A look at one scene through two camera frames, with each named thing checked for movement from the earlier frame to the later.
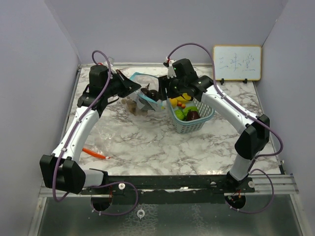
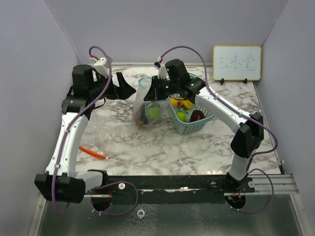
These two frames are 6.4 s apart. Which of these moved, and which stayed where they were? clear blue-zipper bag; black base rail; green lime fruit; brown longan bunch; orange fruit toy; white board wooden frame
Moved: brown longan bunch; clear blue-zipper bag; green lime fruit
Stayed: orange fruit toy; black base rail; white board wooden frame
